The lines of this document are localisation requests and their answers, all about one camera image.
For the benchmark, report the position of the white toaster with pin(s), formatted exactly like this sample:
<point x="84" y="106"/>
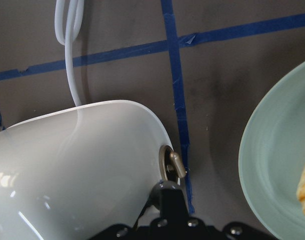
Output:
<point x="70" y="174"/>

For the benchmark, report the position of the green plate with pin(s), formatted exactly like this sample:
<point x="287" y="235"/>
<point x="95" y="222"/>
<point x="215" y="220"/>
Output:
<point x="271" y="157"/>

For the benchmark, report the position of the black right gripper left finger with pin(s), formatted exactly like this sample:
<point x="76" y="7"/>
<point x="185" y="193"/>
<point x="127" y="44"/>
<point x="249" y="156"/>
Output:
<point x="161" y="228"/>

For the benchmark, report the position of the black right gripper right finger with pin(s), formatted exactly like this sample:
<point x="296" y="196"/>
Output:
<point x="191" y="228"/>

